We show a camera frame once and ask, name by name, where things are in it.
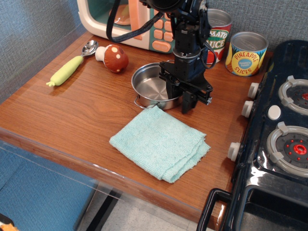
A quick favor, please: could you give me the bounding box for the light blue cloth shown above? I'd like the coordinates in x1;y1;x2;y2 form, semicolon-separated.
109;106;210;183

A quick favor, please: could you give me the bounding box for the black toy stove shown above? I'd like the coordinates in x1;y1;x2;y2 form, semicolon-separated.
197;40;308;231

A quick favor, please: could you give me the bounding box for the spoon with green handle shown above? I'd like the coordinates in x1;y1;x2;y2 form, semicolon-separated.
46;40;98;87

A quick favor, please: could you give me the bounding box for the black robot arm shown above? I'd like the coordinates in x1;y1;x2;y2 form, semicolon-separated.
142;0;213;114

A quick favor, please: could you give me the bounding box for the brown toy mushroom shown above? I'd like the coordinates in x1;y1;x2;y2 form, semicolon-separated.
95;44;128;74

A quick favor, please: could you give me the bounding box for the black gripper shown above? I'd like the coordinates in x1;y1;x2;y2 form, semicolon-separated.
159;51;213;114

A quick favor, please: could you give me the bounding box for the small steel pot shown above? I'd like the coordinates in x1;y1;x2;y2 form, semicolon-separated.
131;63;182;110

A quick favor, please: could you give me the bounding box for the tomato sauce can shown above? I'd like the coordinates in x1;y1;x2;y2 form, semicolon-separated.
207;9;233;64

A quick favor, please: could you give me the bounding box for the orange plush object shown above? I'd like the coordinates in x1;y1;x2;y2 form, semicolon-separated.
0;214;19;231

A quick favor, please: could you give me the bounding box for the pineapple slices can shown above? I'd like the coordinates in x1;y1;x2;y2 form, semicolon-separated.
225;32;269;77

